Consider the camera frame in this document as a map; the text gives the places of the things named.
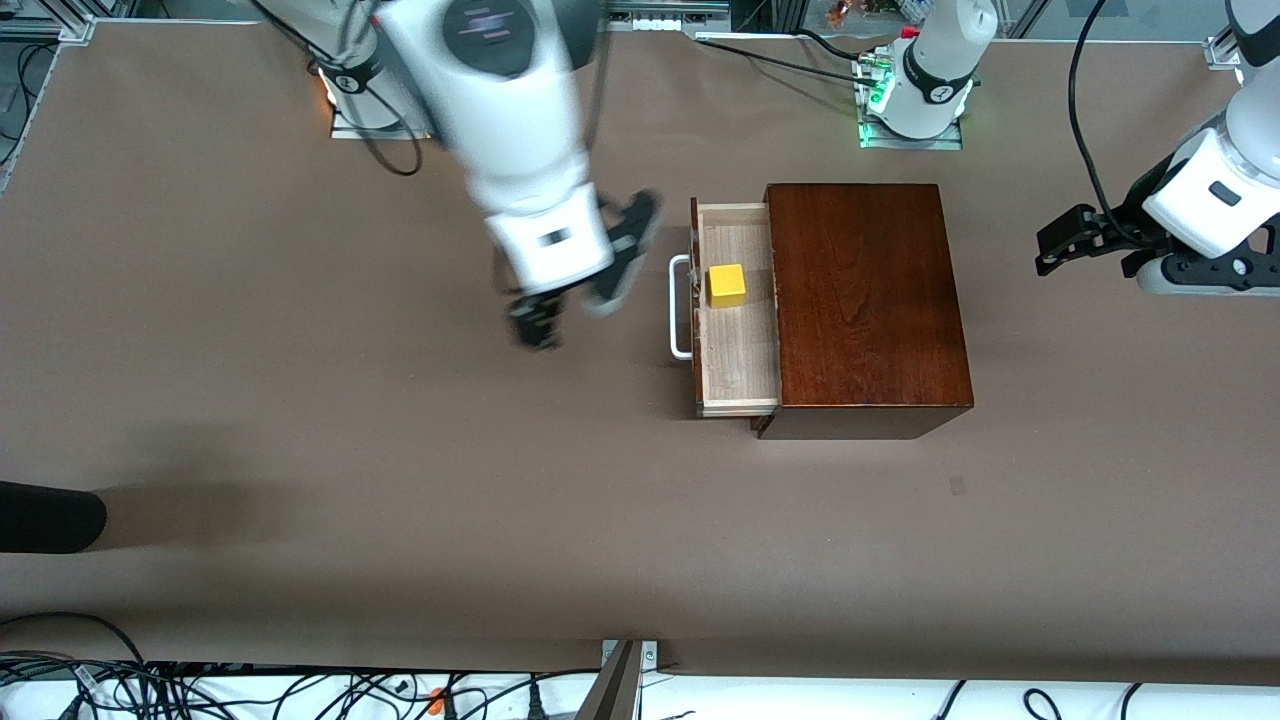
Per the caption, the yellow cube block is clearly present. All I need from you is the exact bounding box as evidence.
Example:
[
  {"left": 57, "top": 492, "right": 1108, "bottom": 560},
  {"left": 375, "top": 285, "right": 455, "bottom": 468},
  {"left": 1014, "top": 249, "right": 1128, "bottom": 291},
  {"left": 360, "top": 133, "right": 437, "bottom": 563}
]
[{"left": 706, "top": 263, "right": 748, "bottom": 309}]

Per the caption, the wooden drawer with white handle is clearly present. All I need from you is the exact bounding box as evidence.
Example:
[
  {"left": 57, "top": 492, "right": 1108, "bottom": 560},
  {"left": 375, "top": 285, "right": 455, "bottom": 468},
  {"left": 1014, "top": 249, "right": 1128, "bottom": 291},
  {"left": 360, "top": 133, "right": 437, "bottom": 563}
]
[{"left": 668, "top": 197, "right": 783, "bottom": 419}]

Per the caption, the dark brown wooden cabinet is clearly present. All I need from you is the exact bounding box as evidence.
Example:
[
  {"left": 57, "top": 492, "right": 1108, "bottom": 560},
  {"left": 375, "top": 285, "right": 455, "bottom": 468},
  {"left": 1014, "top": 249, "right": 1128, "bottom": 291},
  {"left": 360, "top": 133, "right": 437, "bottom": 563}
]
[{"left": 752, "top": 183, "right": 976, "bottom": 441}]

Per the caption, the grey aluminium profile bar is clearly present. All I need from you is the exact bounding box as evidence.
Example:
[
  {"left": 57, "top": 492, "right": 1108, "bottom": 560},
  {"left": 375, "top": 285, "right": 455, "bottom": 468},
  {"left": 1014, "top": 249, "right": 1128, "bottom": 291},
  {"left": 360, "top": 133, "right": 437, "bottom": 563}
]
[{"left": 575, "top": 640, "right": 646, "bottom": 720}]

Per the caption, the black foam cylinder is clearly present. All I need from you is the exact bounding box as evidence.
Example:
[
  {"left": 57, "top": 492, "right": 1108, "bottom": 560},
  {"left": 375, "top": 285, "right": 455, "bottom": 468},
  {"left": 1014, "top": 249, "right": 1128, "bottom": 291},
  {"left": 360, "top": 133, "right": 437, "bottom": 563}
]
[{"left": 0, "top": 480, "right": 108, "bottom": 554}]

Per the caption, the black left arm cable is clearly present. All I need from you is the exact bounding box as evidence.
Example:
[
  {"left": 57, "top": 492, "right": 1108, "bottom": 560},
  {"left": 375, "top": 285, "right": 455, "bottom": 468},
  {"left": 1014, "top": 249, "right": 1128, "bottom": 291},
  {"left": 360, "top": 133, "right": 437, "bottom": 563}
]
[{"left": 1066, "top": 0, "right": 1143, "bottom": 247}]

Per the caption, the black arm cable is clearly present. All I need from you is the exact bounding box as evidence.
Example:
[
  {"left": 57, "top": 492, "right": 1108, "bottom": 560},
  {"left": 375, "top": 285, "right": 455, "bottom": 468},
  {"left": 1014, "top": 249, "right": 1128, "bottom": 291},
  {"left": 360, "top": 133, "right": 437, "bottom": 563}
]
[
  {"left": 1066, "top": 0, "right": 1143, "bottom": 247},
  {"left": 250, "top": 0, "right": 426, "bottom": 179}
]

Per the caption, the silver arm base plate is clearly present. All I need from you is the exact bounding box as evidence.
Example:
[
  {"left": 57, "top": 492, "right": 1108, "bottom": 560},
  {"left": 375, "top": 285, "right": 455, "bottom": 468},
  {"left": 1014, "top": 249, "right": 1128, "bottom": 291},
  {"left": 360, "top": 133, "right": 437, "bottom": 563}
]
[
  {"left": 855, "top": 55, "right": 966, "bottom": 151},
  {"left": 330, "top": 100, "right": 441, "bottom": 141}
]

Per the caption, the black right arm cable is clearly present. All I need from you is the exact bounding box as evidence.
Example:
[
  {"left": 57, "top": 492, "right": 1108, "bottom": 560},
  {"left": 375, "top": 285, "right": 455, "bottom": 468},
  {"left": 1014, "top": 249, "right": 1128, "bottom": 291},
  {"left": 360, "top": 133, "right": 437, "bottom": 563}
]
[{"left": 250, "top": 0, "right": 426, "bottom": 179}]

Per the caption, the silver frame rail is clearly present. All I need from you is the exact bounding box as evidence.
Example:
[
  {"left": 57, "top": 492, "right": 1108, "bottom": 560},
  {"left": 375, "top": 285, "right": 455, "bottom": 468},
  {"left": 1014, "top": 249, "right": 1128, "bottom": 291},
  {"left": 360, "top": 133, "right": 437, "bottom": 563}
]
[{"left": 600, "top": 0, "right": 731, "bottom": 26}]

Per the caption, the black cable on table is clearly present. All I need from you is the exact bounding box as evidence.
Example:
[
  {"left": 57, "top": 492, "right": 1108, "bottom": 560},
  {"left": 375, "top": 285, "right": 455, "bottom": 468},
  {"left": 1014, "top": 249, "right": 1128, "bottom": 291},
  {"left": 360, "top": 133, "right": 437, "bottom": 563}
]
[{"left": 695, "top": 33, "right": 886, "bottom": 89}]

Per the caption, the black looped cable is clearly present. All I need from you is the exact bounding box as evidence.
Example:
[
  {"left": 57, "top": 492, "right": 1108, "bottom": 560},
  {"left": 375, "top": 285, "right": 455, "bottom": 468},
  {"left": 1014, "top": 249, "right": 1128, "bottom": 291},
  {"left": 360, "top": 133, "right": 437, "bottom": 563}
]
[{"left": 0, "top": 612, "right": 151, "bottom": 720}]

